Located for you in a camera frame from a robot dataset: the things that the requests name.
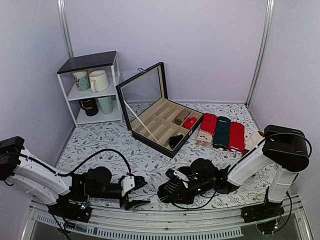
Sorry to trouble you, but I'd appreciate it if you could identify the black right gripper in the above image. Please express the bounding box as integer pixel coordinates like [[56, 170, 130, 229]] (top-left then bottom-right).
[[167, 179, 215, 206]]

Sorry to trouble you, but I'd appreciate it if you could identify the black white striped sock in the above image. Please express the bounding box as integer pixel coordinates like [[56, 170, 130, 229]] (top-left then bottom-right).
[[157, 179, 188, 204]]

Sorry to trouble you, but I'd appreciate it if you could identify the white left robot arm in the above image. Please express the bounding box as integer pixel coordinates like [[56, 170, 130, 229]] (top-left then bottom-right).
[[0, 136, 150, 217]]

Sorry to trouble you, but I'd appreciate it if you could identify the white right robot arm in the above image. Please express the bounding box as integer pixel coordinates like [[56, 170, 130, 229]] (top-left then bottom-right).
[[157, 125, 312, 218]]

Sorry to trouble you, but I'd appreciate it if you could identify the floral white table mat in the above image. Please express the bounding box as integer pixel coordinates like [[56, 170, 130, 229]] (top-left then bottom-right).
[[56, 102, 277, 211]]

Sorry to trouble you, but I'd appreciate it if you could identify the rolled black sock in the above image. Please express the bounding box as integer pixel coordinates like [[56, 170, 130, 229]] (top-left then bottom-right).
[[169, 134, 184, 150]]

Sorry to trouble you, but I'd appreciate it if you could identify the black compartment storage box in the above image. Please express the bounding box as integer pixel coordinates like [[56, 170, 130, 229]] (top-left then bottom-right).
[[116, 62, 204, 158]]

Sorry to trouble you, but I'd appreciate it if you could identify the rolled red sock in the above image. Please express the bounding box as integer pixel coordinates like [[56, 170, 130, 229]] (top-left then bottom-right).
[[182, 116, 198, 130]]

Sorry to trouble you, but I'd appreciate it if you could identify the dark green sock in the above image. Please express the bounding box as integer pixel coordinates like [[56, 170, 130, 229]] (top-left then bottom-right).
[[212, 116, 231, 150]]

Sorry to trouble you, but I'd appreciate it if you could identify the rolled tan sock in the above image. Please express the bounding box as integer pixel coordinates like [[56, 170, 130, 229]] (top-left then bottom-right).
[[174, 110, 190, 125]]

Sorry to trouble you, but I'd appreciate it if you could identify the red beige patterned sock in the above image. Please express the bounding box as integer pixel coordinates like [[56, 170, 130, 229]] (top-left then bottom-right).
[[195, 113, 218, 147]]

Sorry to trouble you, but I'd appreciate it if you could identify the red white sock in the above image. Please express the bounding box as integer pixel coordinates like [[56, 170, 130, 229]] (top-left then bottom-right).
[[228, 122, 245, 153]]

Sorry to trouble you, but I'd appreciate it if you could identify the cream brown striped sock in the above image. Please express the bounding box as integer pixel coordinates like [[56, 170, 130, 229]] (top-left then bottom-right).
[[242, 131, 264, 157]]

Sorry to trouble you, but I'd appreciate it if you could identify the mint green tumbler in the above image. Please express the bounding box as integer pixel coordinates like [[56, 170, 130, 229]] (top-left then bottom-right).
[[97, 96, 113, 115]]

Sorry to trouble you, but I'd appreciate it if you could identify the black mug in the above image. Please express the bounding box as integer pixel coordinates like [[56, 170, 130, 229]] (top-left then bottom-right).
[[79, 98, 99, 117]]

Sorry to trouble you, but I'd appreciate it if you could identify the white shelf black top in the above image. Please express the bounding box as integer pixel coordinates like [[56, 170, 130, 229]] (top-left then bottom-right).
[[57, 51, 123, 127]]

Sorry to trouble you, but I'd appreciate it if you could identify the white ceramic mug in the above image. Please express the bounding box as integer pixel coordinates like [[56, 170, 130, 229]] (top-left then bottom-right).
[[89, 70, 109, 93]]

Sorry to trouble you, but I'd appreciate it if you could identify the patterned teal white mug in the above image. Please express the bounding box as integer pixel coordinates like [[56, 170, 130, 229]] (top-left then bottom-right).
[[72, 70, 91, 92]]

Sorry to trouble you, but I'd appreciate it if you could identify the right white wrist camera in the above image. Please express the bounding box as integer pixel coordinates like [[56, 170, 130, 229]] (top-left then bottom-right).
[[173, 169, 190, 189]]

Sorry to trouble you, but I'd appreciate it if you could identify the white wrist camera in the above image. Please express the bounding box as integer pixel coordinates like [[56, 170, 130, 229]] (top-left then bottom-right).
[[119, 175, 135, 197], [173, 169, 190, 189]]

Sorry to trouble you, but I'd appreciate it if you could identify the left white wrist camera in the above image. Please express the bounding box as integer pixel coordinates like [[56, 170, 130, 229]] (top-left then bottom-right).
[[119, 175, 135, 197]]

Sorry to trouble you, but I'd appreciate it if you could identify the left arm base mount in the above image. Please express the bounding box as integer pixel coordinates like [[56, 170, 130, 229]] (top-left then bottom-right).
[[47, 198, 93, 223]]

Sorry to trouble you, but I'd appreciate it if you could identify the aluminium front rail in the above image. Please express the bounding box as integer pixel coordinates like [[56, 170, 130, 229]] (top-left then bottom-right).
[[21, 197, 313, 240]]

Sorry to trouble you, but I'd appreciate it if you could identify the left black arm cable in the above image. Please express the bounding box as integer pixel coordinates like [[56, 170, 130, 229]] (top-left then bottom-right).
[[14, 148, 133, 179]]

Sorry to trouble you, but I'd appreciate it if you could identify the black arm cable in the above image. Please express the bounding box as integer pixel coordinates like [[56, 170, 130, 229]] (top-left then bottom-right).
[[14, 148, 133, 179], [172, 131, 313, 210]]

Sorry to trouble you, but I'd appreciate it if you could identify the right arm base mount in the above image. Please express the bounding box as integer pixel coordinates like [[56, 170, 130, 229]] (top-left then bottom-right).
[[241, 191, 293, 235]]

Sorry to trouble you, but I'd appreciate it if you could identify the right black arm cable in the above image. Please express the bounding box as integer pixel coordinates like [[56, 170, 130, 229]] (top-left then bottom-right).
[[172, 131, 313, 210]]

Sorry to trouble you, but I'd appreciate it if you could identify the right aluminium corner post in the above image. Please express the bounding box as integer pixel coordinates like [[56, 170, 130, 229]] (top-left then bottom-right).
[[245, 0, 275, 108]]

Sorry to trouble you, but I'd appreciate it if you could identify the aluminium corner post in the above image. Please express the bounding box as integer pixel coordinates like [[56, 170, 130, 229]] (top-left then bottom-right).
[[56, 0, 74, 58], [245, 0, 275, 108]]

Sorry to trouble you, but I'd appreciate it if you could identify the left aluminium corner post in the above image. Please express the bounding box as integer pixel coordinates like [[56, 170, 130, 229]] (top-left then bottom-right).
[[56, 0, 74, 58]]

